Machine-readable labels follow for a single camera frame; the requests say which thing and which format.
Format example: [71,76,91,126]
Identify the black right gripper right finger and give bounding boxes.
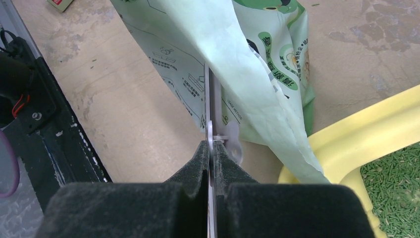
[213,141,374,238]

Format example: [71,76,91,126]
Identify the green cat litter granules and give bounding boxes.
[361,143,420,238]

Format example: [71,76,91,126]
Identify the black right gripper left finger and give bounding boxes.
[36,141,209,238]

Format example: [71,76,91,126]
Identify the green cat litter bag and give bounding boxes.
[112,0,328,183]

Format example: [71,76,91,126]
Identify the yellow sifting litter tray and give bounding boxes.
[277,84,420,238]

